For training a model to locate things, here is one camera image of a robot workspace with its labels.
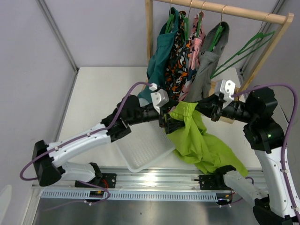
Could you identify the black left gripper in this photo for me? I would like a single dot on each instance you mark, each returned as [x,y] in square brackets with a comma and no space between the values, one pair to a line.
[171,125]

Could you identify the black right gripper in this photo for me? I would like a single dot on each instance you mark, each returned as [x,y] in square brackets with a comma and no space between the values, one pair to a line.
[211,105]

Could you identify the lime green shorts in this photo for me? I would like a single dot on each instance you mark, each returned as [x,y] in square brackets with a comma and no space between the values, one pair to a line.
[194,145]

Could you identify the green hanger of grey shorts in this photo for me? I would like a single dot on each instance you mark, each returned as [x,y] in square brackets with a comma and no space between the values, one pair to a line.
[218,33]

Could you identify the grey shorts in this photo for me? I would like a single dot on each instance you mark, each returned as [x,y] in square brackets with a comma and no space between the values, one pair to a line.
[201,85]

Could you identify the green hanger of lime shorts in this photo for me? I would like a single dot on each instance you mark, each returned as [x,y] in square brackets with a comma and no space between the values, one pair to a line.
[252,45]

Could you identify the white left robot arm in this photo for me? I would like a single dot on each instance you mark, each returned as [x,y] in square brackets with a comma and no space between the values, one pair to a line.
[52,161]

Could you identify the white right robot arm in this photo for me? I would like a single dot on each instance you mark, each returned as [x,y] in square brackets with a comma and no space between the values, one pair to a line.
[280,205]

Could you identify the teal shorts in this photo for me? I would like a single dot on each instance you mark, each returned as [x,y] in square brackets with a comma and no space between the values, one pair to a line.
[158,62]

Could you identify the black orange patterned shorts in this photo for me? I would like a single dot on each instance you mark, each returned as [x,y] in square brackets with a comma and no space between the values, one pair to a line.
[177,65]

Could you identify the pink patterned shorts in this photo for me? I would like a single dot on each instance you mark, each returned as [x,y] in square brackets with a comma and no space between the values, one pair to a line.
[194,63]

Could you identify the green hanger of pink shorts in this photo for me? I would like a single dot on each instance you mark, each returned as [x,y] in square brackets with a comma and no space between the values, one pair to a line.
[200,18]

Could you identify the green hanger of patterned shorts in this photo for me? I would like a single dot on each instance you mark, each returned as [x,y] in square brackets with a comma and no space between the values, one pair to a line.
[185,18]

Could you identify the green hanger of teal shorts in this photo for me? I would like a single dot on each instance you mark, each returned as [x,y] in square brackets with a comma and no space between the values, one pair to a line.
[170,21]

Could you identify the white perforated plastic basket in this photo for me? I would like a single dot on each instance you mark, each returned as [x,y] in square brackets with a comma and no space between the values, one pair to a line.
[146,145]

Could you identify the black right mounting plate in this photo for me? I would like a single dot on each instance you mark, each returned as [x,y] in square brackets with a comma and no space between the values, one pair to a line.
[209,182]

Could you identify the black mounting plate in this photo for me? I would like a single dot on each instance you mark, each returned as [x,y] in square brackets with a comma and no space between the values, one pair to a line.
[209,182]
[109,180]

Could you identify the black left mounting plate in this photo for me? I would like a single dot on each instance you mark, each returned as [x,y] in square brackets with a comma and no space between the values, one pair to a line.
[109,180]

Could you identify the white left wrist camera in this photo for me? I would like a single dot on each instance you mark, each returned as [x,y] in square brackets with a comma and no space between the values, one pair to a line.
[159,96]

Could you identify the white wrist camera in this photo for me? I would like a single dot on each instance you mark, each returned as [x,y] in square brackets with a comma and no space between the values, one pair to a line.
[159,96]
[227,88]

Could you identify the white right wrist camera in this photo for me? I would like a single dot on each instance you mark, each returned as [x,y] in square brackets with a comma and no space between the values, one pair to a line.
[227,88]

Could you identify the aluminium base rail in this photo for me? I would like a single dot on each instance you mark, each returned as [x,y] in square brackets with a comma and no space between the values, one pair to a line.
[154,179]

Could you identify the grey slotted cable duct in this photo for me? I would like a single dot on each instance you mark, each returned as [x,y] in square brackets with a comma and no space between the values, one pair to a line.
[137,195]

